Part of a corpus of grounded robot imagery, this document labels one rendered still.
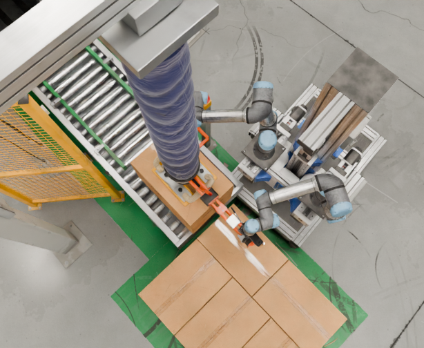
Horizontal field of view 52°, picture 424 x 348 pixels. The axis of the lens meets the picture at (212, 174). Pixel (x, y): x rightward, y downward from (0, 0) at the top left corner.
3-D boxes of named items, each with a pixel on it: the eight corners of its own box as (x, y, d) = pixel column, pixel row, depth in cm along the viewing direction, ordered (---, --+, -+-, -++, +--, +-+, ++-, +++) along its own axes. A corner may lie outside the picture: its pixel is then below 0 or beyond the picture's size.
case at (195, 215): (139, 177, 335) (129, 162, 296) (177, 143, 342) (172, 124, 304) (193, 234, 323) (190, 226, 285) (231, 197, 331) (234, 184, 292)
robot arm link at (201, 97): (206, 112, 264) (188, 110, 265) (208, 94, 267) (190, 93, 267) (206, 106, 257) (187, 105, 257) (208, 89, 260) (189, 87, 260)
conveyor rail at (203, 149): (59, 14, 402) (52, 1, 384) (63, 11, 403) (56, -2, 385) (235, 192, 360) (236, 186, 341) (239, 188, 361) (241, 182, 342)
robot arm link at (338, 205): (338, 198, 282) (345, 183, 230) (346, 220, 278) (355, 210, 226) (320, 204, 284) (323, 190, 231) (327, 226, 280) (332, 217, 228)
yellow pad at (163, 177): (151, 170, 295) (150, 168, 290) (162, 161, 297) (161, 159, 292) (185, 206, 288) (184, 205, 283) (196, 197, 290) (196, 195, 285)
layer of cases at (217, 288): (145, 293, 363) (137, 294, 325) (230, 212, 382) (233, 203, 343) (247, 409, 341) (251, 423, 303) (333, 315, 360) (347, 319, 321)
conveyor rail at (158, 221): (1, 58, 390) (-9, 47, 372) (6, 54, 391) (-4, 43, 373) (177, 247, 348) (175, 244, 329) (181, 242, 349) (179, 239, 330)
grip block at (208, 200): (199, 198, 280) (199, 196, 274) (210, 188, 281) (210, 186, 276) (208, 207, 278) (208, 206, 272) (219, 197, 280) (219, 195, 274)
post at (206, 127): (201, 145, 413) (198, 100, 316) (206, 140, 414) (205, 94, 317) (206, 150, 411) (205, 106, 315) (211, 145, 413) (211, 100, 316)
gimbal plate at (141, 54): (71, 12, 125) (65, 1, 120) (149, -48, 131) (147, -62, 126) (140, 81, 120) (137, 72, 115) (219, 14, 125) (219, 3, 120)
